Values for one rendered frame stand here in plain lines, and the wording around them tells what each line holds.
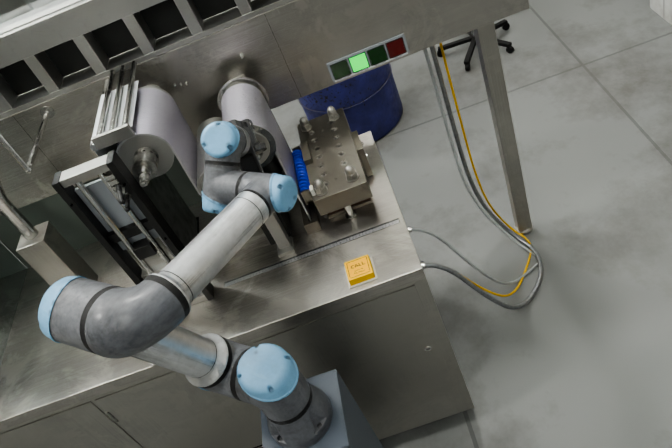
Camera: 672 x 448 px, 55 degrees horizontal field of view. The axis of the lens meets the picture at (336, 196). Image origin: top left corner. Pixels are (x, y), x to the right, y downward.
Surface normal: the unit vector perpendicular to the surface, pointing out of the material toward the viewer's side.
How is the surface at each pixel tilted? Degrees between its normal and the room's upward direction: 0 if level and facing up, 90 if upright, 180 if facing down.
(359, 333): 90
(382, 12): 90
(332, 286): 0
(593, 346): 0
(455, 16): 90
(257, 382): 7
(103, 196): 90
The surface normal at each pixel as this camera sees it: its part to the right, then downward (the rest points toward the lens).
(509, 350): -0.32, -0.70
